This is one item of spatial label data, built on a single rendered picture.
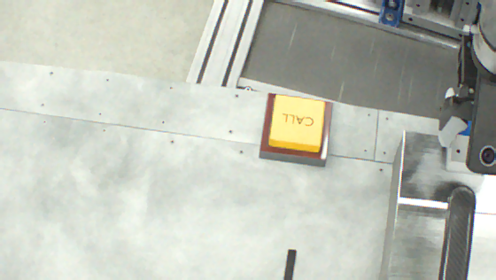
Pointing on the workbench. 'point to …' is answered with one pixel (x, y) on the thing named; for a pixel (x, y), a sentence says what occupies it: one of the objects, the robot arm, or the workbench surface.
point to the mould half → (432, 213)
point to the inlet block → (454, 155)
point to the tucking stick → (290, 265)
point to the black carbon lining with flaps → (458, 234)
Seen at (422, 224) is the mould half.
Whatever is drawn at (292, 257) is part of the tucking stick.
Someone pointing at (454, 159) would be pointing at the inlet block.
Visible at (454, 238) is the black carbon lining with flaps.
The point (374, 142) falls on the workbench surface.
